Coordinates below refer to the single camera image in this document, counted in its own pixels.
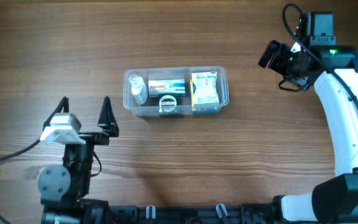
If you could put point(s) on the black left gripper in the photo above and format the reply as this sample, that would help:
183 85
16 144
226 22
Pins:
109 122

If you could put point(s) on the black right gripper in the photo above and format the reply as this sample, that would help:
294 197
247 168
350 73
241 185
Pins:
276 63

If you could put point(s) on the white spray bottle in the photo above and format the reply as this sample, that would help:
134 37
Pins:
139 89

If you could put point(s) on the white caplet medicine box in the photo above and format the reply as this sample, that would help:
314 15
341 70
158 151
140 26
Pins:
166 87

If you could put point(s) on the green white small box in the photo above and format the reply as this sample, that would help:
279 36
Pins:
168 105

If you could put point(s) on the white Hansaplast plaster box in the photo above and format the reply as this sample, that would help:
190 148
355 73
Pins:
204 88

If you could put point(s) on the blue lozenge box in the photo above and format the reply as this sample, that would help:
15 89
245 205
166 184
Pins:
205 108

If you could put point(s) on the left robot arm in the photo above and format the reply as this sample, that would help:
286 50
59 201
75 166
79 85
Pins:
64 187

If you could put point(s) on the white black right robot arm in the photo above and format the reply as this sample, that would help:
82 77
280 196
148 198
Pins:
332 70

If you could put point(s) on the clear plastic container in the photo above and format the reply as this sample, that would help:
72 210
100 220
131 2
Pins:
151 107

